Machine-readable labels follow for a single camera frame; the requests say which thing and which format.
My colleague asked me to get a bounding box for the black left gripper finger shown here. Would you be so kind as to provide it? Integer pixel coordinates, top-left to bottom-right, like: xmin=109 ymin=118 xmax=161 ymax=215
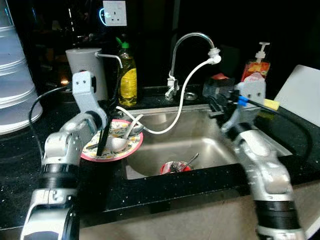
xmin=97 ymin=123 xmax=112 ymax=156
xmin=106 ymin=122 xmax=119 ymax=149

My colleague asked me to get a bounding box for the silver metal ladle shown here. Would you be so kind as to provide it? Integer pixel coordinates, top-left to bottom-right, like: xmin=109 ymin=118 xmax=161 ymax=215
xmin=104 ymin=114 xmax=144 ymax=153

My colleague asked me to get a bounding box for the floral plate with pink rim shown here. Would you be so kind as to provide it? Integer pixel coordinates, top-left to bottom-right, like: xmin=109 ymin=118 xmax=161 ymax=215
xmin=80 ymin=119 xmax=145 ymax=163

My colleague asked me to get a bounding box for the yellow dish soap bottle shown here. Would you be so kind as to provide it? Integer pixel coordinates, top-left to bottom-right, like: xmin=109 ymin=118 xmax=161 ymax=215
xmin=116 ymin=37 xmax=138 ymax=108

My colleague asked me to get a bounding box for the stainless steel sink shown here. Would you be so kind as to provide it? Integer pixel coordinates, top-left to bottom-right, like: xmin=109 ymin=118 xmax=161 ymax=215
xmin=116 ymin=102 xmax=294 ymax=181

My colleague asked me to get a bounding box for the red hand soap pump bottle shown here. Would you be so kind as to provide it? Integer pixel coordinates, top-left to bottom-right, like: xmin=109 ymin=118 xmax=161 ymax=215
xmin=241 ymin=42 xmax=272 ymax=85

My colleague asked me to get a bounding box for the yellow sponge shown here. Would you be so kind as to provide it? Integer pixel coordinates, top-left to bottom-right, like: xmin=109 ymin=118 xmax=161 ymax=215
xmin=263 ymin=98 xmax=281 ymax=111

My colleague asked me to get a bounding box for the grey electric kettle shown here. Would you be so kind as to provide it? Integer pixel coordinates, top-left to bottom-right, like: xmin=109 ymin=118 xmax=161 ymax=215
xmin=65 ymin=47 xmax=124 ymax=102

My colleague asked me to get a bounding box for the chrome gooseneck faucet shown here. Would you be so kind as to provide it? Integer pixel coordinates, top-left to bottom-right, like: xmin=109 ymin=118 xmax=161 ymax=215
xmin=165 ymin=32 xmax=222 ymax=99

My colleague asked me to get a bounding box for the small metal spoon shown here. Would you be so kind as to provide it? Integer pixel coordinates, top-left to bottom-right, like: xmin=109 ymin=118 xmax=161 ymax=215
xmin=179 ymin=152 xmax=200 ymax=172

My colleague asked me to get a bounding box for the small red bowl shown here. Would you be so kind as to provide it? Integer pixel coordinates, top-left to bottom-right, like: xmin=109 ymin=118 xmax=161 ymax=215
xmin=159 ymin=160 xmax=192 ymax=175

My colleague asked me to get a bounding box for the white cutting board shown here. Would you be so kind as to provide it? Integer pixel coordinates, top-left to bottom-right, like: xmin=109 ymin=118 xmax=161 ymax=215
xmin=273 ymin=64 xmax=320 ymax=114

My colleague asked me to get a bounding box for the white ribbed plastic bucket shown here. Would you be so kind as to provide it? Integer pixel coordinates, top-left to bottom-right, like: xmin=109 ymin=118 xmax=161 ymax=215
xmin=0 ymin=0 xmax=44 ymax=136

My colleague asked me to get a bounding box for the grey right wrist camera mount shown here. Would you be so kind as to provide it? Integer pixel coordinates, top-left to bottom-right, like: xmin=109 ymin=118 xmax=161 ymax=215
xmin=231 ymin=79 xmax=267 ymax=129

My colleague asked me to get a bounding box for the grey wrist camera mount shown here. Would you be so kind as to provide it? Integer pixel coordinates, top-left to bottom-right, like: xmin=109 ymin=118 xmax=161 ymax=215
xmin=72 ymin=70 xmax=109 ymax=126
xmin=231 ymin=79 xmax=267 ymax=129

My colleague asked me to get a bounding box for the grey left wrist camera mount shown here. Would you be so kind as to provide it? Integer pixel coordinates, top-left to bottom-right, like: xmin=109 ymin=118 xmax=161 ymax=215
xmin=72 ymin=70 xmax=109 ymax=126

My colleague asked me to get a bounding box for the white flexible hose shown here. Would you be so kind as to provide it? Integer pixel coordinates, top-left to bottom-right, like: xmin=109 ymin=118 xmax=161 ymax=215
xmin=115 ymin=54 xmax=222 ymax=135

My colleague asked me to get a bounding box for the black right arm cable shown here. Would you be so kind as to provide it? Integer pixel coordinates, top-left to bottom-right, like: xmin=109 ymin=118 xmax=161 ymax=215
xmin=239 ymin=96 xmax=314 ymax=162

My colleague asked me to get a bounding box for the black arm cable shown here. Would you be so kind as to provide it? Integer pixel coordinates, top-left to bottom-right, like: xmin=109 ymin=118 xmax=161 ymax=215
xmin=28 ymin=84 xmax=76 ymax=147
xmin=239 ymin=96 xmax=314 ymax=162

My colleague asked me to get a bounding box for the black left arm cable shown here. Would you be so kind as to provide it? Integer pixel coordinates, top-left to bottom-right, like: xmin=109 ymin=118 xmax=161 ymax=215
xmin=28 ymin=84 xmax=76 ymax=147

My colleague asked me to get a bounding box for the white wall socket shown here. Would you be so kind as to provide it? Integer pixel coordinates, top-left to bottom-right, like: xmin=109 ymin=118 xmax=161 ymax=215
xmin=102 ymin=0 xmax=128 ymax=27

